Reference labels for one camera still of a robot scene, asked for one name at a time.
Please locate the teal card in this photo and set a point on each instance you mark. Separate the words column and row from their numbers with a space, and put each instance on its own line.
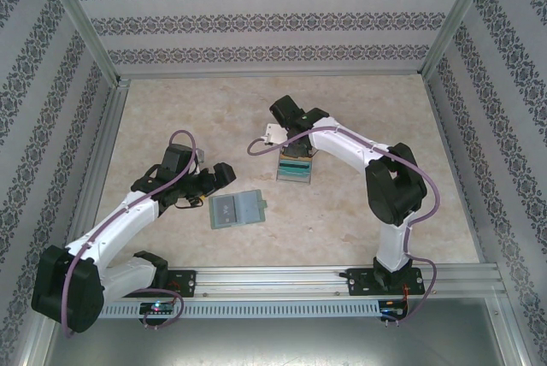
column 295, row 165

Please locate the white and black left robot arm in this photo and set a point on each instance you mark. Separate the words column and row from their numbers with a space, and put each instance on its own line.
column 124, row 216

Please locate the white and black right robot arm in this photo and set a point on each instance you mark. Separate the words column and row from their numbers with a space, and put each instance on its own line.
column 342, row 143

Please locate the small stacked box holder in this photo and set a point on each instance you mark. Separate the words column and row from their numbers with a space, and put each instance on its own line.
column 295, row 178

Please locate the left controller board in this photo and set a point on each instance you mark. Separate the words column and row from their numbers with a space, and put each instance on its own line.
column 156, row 308

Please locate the controller board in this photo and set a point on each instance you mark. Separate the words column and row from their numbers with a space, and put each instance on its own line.
column 395, row 311
column 156, row 308

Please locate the grey metal sheet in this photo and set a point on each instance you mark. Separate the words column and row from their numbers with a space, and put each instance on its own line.
column 273, row 344

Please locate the right controller board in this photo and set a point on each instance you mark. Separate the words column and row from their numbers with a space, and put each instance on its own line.
column 395, row 311

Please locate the aluminium side rail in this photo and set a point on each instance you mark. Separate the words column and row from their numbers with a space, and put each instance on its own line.
column 455, row 169
column 107, row 148

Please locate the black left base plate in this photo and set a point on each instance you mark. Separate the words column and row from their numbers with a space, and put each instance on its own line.
column 186, row 285

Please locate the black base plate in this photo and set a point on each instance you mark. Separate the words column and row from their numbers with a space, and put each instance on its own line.
column 186, row 285
column 359, row 282

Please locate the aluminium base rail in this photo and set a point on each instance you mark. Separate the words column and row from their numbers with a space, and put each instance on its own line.
column 273, row 280

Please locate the aluminium frame post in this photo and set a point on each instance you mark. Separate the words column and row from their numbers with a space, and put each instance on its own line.
column 459, row 15
column 81, row 19

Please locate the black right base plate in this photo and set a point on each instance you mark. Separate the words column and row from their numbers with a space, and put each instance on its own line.
column 359, row 282

